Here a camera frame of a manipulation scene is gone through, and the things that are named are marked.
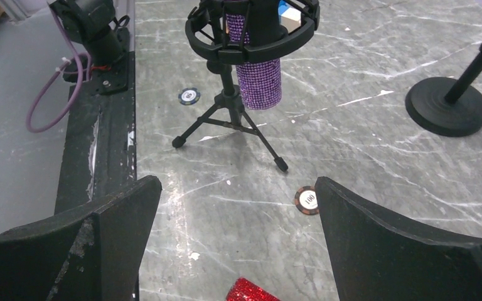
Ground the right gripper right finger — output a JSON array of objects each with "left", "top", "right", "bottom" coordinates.
[{"left": 315, "top": 177, "right": 482, "bottom": 300}]

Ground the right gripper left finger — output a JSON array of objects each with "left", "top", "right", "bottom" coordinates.
[{"left": 0, "top": 176, "right": 162, "bottom": 300}]

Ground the red glitter microphone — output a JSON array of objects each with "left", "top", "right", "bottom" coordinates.
[{"left": 225, "top": 277, "right": 279, "bottom": 301}]

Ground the black round-base clip stand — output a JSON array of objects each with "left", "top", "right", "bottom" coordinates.
[{"left": 405, "top": 44, "right": 482, "bottom": 137}]

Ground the purple glitter microphone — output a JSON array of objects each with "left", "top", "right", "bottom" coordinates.
[{"left": 226, "top": 14, "right": 282, "bottom": 110}]

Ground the black tripod shock-mount stand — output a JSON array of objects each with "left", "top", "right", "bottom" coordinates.
[{"left": 172, "top": 1, "right": 320, "bottom": 172}]

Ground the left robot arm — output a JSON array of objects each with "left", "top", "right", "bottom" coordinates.
[{"left": 47, "top": 0, "right": 130, "bottom": 66}]

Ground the brown poker chip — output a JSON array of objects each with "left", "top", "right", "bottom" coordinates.
[{"left": 294, "top": 186, "right": 319, "bottom": 216}]

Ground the blue white poker chip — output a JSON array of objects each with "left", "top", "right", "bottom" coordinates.
[{"left": 178, "top": 87, "right": 201, "bottom": 105}]

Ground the blue white block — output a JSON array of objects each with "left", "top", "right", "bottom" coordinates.
[{"left": 278, "top": 0, "right": 302, "bottom": 33}]

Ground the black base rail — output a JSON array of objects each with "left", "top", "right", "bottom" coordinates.
[{"left": 54, "top": 28, "right": 137, "bottom": 214}]

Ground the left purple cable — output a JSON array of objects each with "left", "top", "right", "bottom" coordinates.
[{"left": 25, "top": 8, "right": 94, "bottom": 134}]

